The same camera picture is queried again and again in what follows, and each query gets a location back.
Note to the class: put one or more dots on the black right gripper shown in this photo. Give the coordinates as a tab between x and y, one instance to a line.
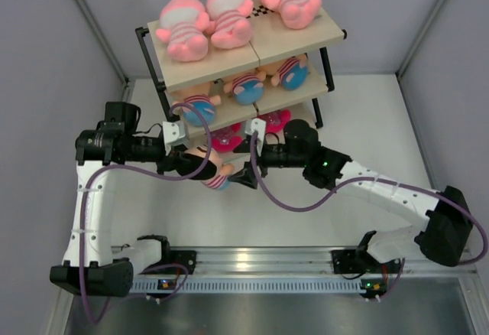
245	177

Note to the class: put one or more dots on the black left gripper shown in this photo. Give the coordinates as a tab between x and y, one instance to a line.
160	165

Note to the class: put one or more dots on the black-haired doll plush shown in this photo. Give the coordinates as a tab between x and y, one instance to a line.
216	172

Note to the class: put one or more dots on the magenta legs doll plush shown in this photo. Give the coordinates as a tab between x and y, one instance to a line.
226	139
276	120

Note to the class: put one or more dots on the blue pants boy plush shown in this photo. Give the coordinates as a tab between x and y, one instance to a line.
247	87
289	73
200	98

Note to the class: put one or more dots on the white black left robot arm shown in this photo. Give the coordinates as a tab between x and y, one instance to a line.
89	266

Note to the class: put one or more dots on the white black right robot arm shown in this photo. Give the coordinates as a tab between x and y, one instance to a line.
439	223

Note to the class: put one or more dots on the beige three-tier shelf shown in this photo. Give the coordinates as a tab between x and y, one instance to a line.
271	41

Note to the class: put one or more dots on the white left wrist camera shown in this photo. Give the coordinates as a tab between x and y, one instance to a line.
174	134

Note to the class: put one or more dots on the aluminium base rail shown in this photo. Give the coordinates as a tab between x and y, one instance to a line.
299	261

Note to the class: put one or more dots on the white slotted cable duct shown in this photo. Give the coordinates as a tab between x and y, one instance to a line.
194	285

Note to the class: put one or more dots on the right aluminium frame post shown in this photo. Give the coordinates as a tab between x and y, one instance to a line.
428	22

